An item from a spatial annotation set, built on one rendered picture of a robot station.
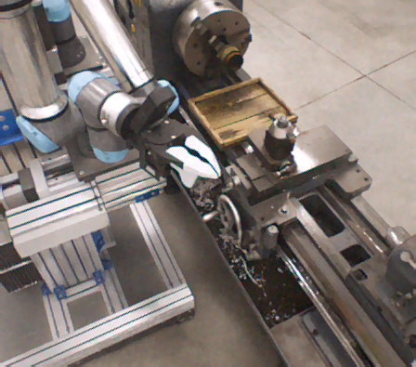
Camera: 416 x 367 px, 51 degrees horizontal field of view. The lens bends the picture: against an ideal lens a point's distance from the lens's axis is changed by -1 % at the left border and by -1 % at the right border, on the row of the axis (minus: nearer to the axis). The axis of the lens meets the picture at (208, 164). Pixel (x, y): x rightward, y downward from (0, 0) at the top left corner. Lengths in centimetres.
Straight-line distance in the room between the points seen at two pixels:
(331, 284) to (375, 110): 216
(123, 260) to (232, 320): 61
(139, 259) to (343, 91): 207
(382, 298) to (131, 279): 120
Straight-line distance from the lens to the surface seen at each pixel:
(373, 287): 139
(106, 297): 212
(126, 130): 81
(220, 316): 229
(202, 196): 196
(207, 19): 180
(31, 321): 219
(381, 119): 336
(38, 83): 109
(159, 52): 197
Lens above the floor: 211
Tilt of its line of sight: 48 degrees down
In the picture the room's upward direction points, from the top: straight up
